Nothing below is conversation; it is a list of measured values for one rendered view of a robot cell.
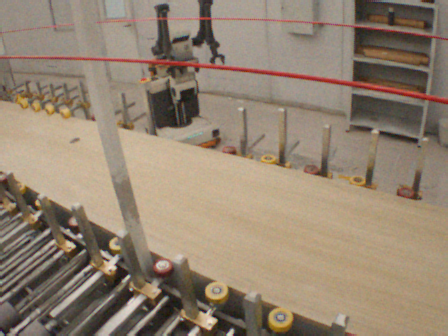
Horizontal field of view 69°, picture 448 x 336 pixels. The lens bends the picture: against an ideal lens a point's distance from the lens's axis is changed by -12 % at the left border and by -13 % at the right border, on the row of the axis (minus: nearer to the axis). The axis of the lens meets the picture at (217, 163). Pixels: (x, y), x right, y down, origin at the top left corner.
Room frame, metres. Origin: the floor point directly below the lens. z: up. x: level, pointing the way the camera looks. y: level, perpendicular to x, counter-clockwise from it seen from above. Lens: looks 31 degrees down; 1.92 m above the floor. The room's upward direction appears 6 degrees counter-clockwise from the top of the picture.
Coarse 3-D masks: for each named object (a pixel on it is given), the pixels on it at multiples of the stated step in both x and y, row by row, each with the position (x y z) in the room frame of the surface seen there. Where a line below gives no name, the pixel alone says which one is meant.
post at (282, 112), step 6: (282, 108) 1.76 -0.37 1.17; (282, 114) 1.75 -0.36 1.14; (282, 120) 1.75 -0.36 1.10; (282, 126) 1.75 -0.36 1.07; (282, 132) 1.75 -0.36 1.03; (282, 138) 1.75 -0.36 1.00; (282, 144) 1.75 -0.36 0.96; (282, 150) 1.75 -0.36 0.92; (282, 156) 1.75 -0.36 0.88; (282, 162) 1.75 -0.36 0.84
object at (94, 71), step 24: (72, 0) 1.07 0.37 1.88; (96, 24) 1.09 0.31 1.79; (96, 48) 1.07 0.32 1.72; (96, 72) 1.06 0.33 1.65; (96, 96) 1.06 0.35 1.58; (96, 120) 1.07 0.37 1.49; (120, 144) 1.08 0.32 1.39; (120, 168) 1.06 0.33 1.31; (120, 192) 1.06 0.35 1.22; (144, 240) 1.08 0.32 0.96; (144, 264) 1.05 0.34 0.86
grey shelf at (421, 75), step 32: (352, 0) 3.62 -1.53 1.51; (384, 0) 3.43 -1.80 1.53; (416, 0) 3.42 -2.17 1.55; (352, 32) 3.62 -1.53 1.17; (384, 32) 3.81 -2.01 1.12; (416, 32) 3.23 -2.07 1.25; (352, 64) 3.62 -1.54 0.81; (384, 64) 3.41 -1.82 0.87; (352, 96) 3.78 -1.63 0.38; (384, 96) 3.39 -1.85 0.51; (384, 128) 3.38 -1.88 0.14; (416, 128) 3.31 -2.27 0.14
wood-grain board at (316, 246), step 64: (0, 128) 2.69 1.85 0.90; (64, 128) 2.47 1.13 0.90; (64, 192) 1.58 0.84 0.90; (192, 192) 1.47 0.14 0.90; (256, 192) 1.41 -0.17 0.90; (320, 192) 1.35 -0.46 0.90; (384, 192) 1.29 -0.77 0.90; (192, 256) 1.03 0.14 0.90; (256, 256) 1.00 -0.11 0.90; (320, 256) 0.95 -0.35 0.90; (384, 256) 0.89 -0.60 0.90; (320, 320) 0.66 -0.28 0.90; (384, 320) 0.61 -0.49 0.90
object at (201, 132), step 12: (192, 120) 3.73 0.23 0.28; (204, 120) 3.69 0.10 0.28; (168, 132) 3.49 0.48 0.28; (180, 132) 3.46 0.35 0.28; (192, 132) 3.44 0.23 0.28; (204, 132) 3.47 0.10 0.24; (216, 132) 3.55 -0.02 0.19; (192, 144) 3.39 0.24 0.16; (204, 144) 3.46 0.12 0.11; (216, 144) 3.56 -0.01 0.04
